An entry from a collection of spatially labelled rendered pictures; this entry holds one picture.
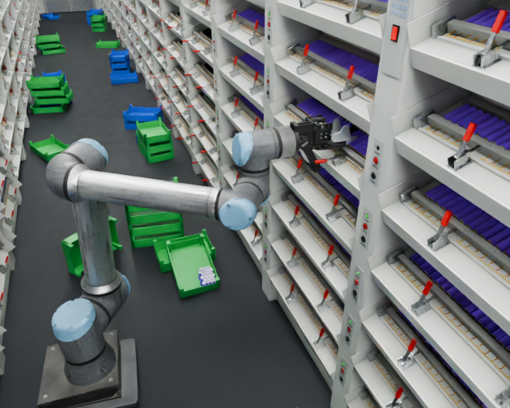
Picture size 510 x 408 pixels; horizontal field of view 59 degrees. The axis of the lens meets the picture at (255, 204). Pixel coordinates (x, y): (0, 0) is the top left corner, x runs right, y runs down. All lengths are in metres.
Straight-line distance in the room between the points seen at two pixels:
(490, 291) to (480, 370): 0.20
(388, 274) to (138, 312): 1.34
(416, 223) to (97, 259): 1.10
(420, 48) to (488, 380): 0.70
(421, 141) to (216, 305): 1.45
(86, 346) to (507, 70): 1.51
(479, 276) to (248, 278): 1.54
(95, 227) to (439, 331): 1.11
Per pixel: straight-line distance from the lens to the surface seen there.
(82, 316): 1.74
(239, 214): 1.18
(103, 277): 1.78
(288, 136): 1.28
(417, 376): 1.34
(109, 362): 1.88
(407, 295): 1.24
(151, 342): 2.13
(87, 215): 1.61
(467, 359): 1.14
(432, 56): 0.99
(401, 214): 1.17
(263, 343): 2.08
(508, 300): 1.00
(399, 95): 1.07
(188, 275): 2.36
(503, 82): 0.87
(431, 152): 1.03
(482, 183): 0.95
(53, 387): 1.94
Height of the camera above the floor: 1.57
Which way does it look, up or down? 32 degrees down
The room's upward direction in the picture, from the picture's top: straight up
